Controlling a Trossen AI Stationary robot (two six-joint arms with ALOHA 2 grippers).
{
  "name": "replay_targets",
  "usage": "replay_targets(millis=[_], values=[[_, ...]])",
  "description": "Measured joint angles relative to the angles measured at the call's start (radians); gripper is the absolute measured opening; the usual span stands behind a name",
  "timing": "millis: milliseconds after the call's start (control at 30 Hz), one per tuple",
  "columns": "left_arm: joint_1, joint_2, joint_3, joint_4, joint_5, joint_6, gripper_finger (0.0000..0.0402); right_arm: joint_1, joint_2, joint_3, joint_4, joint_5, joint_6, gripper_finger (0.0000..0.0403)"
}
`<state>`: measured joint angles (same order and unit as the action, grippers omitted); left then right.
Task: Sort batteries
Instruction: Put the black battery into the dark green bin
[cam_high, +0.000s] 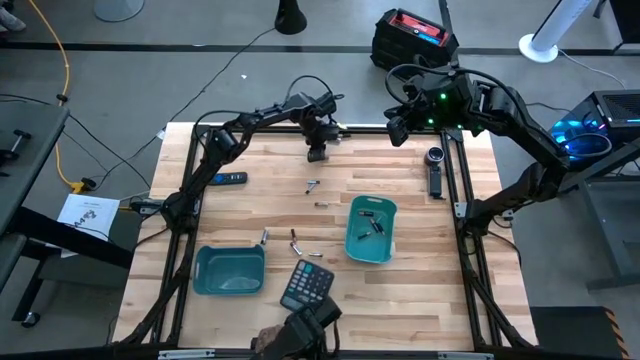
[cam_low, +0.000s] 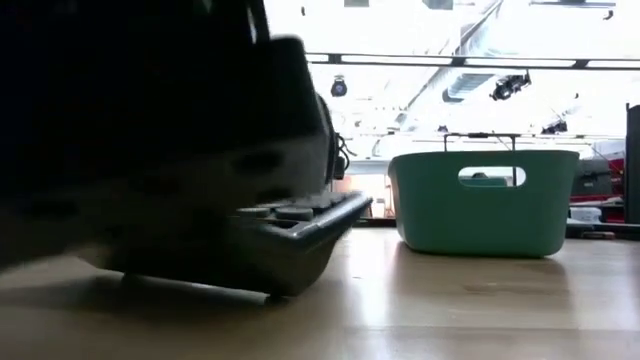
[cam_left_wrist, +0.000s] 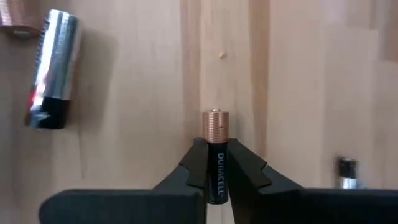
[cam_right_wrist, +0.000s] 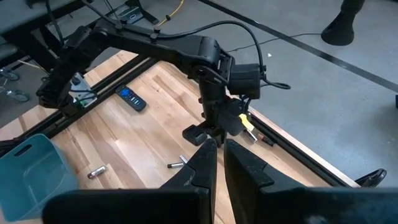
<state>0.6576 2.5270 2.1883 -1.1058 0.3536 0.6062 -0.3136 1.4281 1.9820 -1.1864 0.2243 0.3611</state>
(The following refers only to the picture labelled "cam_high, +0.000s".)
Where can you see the black red battery case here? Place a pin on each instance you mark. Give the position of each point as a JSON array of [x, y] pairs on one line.
[[412, 35]]

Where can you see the yellow plug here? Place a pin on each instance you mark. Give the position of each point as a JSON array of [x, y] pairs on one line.
[[82, 186]]

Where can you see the grey round stand base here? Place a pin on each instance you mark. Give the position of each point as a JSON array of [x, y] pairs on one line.
[[119, 9]]

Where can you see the silver corner bracket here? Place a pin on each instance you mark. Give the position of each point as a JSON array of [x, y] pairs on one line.
[[460, 209]]

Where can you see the black stand base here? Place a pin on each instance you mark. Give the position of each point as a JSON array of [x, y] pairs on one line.
[[290, 20]]

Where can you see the grey metal stand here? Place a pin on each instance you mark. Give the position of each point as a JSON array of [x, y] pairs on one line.
[[595, 235]]

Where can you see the dark grey side table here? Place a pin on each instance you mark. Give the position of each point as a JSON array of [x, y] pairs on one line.
[[30, 185]]

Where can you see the black aluminium table frame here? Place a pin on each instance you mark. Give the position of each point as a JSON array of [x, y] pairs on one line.
[[380, 355]]

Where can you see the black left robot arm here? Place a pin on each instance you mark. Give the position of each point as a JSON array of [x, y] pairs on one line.
[[200, 172]]

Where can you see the black cylindrical battery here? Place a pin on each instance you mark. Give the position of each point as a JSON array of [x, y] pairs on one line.
[[364, 235], [366, 213], [378, 226]]

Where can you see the white paper sheet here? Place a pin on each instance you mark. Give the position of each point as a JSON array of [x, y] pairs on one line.
[[95, 210]]

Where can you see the teal plastic bin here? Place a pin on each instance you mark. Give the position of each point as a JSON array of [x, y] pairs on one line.
[[367, 250], [225, 270]]

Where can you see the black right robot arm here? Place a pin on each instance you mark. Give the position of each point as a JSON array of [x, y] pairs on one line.
[[510, 112]]

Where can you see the black computer with coloured lights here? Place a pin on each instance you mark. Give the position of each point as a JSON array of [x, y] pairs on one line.
[[620, 107]]

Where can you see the black mat with hazard stripes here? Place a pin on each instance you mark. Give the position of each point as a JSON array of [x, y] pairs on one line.
[[570, 330]]

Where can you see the silver metal hinge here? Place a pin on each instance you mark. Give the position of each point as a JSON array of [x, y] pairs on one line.
[[185, 354], [465, 356]]

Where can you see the black remote control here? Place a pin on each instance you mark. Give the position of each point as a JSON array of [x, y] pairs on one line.
[[227, 178]]

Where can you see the person's shoe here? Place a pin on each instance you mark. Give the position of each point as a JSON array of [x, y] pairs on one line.
[[10, 22]]

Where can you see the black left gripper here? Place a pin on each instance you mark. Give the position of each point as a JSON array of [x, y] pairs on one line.
[[320, 134]]

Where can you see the person's hand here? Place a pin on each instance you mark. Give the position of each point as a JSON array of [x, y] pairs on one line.
[[266, 337]]

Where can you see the black desk calculator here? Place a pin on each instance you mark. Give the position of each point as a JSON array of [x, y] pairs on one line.
[[307, 282]]

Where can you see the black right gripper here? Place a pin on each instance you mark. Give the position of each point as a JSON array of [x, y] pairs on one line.
[[417, 117]]

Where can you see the black flashlight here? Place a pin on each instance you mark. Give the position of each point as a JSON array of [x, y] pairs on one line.
[[434, 175]]

